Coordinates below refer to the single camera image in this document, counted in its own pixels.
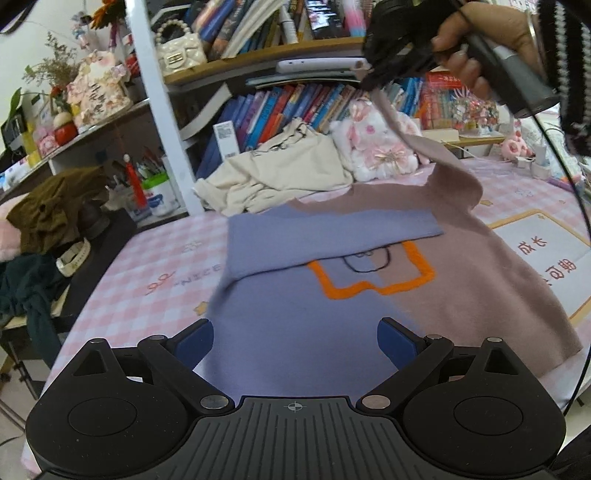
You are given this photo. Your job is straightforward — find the white small box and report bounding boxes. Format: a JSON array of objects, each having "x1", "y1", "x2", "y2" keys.
[{"x1": 213, "y1": 120, "x2": 240, "y2": 160}]

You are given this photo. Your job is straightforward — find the pink pig toy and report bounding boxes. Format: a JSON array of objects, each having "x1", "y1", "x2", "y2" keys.
[{"x1": 501, "y1": 131, "x2": 534, "y2": 162}]

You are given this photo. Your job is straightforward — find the brown garment pile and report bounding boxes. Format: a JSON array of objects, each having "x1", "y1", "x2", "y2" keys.
[{"x1": 7, "y1": 166, "x2": 107, "y2": 254}]

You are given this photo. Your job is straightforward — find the cream canvas bag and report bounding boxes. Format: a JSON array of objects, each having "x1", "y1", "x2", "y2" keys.
[{"x1": 193, "y1": 118, "x2": 353, "y2": 217}]

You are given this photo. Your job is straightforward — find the person's right hand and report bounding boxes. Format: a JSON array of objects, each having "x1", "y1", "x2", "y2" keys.
[{"x1": 432, "y1": 1, "x2": 546, "y2": 99}]

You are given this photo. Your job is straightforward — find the purple and mauve sweater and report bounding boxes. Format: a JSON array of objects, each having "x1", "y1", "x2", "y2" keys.
[{"x1": 193, "y1": 87, "x2": 584, "y2": 402}]

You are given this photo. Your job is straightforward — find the white metal bookshelf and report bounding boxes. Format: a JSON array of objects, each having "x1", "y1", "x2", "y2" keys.
[{"x1": 1, "y1": 0, "x2": 363, "y2": 215}]

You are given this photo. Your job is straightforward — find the pink white plush bunny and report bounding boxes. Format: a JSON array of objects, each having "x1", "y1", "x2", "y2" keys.
[{"x1": 329, "y1": 99, "x2": 431, "y2": 182}]

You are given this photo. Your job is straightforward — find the white pearl handbag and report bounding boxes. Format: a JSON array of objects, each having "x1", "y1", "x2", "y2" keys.
[{"x1": 155, "y1": 19, "x2": 207, "y2": 77}]

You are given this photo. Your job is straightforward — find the dark green garment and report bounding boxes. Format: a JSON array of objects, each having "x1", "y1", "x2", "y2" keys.
[{"x1": 1, "y1": 254, "x2": 69, "y2": 368}]

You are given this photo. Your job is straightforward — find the row of colourful books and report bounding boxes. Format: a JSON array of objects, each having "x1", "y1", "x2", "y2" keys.
[{"x1": 184, "y1": 0, "x2": 500, "y2": 153}]

